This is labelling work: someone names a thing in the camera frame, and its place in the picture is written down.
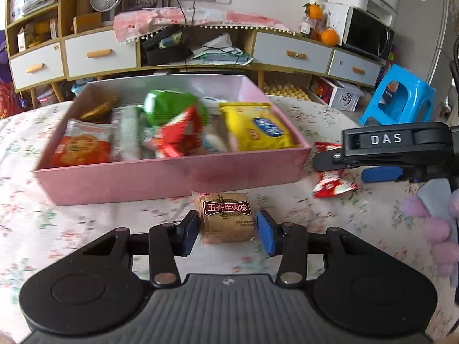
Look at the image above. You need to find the stack of documents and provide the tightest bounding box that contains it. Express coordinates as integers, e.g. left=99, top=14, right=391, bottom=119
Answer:
left=11, top=0, right=59, bottom=17

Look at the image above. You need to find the clear long biscuit packet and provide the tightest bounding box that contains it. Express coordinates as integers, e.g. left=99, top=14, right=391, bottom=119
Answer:
left=111, top=107, right=143, bottom=163

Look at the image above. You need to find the pile of papers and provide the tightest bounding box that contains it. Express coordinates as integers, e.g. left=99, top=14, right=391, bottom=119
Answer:
left=190, top=34, right=254, bottom=66

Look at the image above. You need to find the brown snack packet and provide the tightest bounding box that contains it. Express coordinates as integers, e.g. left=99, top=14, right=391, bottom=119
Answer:
left=192, top=191, right=259, bottom=245

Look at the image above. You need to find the clear storage bin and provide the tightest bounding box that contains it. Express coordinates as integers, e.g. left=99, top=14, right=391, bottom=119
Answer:
left=36, top=86, right=62, bottom=107

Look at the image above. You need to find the brown cardboard box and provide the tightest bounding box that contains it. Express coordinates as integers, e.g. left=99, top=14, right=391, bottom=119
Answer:
left=73, top=11, right=102, bottom=34

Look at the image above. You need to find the clear bin blue lid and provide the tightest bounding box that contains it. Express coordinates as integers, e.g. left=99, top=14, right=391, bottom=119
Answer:
left=71, top=81, right=91, bottom=98

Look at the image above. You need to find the wooden shelf cabinet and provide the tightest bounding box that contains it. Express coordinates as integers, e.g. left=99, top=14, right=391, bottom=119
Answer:
left=5, top=0, right=77, bottom=108

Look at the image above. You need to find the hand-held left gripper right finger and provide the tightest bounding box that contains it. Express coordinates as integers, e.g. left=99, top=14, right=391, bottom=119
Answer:
left=256, top=210, right=378, bottom=288

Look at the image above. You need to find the long wooden cabinet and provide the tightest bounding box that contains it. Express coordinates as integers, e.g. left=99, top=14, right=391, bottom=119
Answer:
left=59, top=7, right=386, bottom=95

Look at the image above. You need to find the orange and white snack packet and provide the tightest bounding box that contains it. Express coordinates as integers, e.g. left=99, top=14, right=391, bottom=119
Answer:
left=52, top=119, right=113, bottom=168

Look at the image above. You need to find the white patterned box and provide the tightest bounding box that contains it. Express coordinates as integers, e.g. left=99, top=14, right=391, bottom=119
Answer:
left=310, top=75, right=365, bottom=112

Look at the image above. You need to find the golden snack packet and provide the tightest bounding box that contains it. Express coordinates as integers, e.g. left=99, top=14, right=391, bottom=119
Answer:
left=79, top=95, right=120, bottom=123

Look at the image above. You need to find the floral tablecloth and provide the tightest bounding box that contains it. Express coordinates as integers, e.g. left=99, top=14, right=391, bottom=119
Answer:
left=0, top=95, right=459, bottom=330

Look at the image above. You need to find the pink pompom cloth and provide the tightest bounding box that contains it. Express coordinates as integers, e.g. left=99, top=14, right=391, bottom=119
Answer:
left=114, top=7, right=299, bottom=46

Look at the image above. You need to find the purple fluffy cloth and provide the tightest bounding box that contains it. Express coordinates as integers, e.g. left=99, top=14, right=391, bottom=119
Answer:
left=400, top=177, right=459, bottom=277

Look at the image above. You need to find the blue plastic stool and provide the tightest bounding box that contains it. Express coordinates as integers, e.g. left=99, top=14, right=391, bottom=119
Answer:
left=357, top=64, right=437, bottom=128

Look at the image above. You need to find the yellow snack packet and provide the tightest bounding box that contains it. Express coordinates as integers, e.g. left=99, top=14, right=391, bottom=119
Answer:
left=219, top=102, right=300, bottom=152

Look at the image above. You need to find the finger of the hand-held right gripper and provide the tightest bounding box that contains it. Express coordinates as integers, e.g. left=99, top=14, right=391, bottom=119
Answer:
left=313, top=150, right=364, bottom=173
left=361, top=167, right=403, bottom=183

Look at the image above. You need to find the black cable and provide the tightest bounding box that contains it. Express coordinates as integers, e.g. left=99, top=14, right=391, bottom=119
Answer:
left=175, top=0, right=248, bottom=76

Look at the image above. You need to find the white drawer wooden handle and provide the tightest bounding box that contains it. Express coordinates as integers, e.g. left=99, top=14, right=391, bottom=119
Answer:
left=328, top=49, right=383, bottom=87
left=9, top=43, right=66, bottom=92
left=65, top=28, right=139, bottom=79
left=253, top=30, right=334, bottom=75

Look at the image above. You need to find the red snack packet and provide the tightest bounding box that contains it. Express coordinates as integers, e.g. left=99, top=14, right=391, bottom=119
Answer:
left=143, top=107, right=206, bottom=159
left=311, top=141, right=359, bottom=200

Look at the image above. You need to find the pink cardboard box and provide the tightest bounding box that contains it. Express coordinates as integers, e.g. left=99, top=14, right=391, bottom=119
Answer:
left=33, top=75, right=312, bottom=206

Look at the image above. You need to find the green snack packet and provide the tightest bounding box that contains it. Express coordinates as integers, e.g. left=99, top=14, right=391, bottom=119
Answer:
left=143, top=89, right=209, bottom=130

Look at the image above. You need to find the yellow egg tray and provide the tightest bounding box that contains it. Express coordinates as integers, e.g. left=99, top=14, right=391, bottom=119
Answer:
left=263, top=81, right=312, bottom=102

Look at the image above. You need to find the purple cloth item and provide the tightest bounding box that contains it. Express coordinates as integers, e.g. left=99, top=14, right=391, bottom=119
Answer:
left=0, top=30, right=15, bottom=81

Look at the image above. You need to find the black open case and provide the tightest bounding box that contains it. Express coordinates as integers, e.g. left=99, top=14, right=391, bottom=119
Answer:
left=141, top=25, right=195, bottom=66

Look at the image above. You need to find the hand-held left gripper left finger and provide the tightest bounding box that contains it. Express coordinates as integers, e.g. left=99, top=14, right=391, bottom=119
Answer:
left=81, top=210, right=200, bottom=288

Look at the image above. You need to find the microwave oven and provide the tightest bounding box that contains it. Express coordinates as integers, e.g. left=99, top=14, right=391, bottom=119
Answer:
left=341, top=5, right=395, bottom=62

